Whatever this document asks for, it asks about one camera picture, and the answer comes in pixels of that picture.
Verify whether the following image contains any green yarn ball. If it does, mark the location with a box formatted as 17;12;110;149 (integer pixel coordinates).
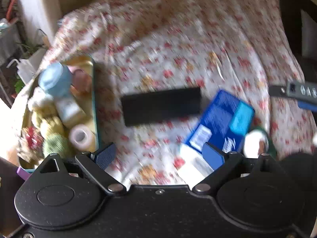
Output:
42;133;72;158

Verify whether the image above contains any pink bandage tape roll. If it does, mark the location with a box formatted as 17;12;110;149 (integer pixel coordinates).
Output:
69;124;96;152

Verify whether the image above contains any white paper packet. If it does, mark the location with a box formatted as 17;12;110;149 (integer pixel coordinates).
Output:
177;144;214;188

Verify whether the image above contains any white squeeze bottle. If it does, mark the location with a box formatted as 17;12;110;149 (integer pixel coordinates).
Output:
7;59;38;84

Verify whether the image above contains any black rectangular case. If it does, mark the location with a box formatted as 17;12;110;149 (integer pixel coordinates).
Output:
121;87;201;127

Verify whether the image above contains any pink cloth with band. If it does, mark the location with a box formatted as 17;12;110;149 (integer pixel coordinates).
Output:
68;66;92;95

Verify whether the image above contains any purple stool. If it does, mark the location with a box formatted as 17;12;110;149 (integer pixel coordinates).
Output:
16;167;31;180

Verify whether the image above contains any white tissue packet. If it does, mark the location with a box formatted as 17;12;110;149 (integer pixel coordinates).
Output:
54;95;86;129

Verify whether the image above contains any floral tablecloth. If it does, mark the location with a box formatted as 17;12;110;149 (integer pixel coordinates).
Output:
40;0;316;185

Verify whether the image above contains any white and green round object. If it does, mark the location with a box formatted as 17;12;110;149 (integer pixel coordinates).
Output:
243;126;277;159

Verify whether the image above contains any gold metal tray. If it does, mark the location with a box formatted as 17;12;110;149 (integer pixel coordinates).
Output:
18;55;101;173

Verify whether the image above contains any dried flower sachet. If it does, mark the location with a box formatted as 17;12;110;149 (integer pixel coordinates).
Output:
18;126;44;163

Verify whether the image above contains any blue box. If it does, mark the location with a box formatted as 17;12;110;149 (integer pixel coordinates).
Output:
185;89;255;153

